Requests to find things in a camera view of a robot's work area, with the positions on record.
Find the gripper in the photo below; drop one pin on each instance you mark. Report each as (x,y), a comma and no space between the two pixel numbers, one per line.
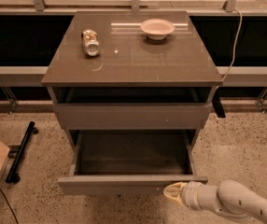
(189,192)

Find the grey drawer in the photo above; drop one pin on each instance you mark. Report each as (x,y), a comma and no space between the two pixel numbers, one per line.
(131,117)
(129,162)

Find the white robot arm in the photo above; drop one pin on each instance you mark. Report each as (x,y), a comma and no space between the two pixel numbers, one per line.
(230,200)

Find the grey top drawer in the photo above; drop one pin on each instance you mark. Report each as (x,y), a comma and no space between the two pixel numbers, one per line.
(131,117)

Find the grey drawer cabinet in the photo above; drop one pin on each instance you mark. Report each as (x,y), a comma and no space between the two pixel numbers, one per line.
(132,69)

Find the white bowl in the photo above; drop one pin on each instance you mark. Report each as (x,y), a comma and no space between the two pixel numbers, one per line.
(157,29)

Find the black bar with wheels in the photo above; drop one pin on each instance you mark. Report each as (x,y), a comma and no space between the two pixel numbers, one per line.
(13,176)

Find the crushed silver can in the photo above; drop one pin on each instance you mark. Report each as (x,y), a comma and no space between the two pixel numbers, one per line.
(90,43)

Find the metal window rail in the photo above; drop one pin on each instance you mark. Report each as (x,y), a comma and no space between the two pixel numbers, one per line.
(30,76)

